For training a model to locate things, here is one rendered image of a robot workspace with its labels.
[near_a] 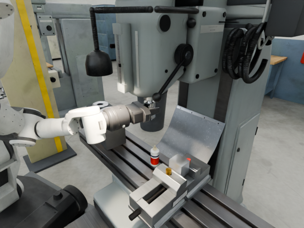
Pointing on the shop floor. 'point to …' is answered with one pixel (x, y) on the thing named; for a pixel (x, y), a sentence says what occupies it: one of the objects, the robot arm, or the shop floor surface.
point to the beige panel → (33, 87)
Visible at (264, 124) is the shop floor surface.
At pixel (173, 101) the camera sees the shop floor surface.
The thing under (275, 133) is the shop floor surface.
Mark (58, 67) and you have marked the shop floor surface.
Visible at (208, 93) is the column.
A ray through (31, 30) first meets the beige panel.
